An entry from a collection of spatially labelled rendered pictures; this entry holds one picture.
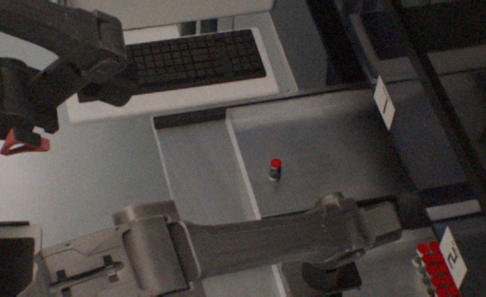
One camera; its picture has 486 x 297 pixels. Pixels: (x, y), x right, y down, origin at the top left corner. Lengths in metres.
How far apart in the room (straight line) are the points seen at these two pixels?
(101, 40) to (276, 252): 0.46
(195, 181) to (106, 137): 1.23
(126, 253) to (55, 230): 1.94
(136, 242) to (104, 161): 2.07
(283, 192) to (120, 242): 0.95
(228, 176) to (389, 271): 0.35
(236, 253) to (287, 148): 0.91
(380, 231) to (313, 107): 0.71
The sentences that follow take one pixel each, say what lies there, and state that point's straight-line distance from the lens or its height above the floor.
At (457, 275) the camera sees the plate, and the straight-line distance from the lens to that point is 1.70.
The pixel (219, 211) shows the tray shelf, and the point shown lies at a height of 0.88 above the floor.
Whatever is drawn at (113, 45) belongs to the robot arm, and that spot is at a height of 1.37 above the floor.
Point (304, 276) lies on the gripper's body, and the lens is 1.44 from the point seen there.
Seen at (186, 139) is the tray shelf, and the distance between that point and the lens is 1.96.
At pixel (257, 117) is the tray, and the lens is 2.00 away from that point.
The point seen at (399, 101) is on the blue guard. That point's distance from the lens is 1.81.
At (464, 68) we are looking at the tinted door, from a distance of 1.57.
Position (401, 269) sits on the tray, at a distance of 1.84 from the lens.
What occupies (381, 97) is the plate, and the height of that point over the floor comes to 1.02.
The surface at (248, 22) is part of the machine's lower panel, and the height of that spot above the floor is 0.42.
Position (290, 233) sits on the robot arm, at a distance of 1.16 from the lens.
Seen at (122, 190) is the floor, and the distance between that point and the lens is 2.98.
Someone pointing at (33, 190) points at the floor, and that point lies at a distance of 3.00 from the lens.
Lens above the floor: 2.40
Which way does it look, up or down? 51 degrees down
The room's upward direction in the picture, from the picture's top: 6 degrees clockwise
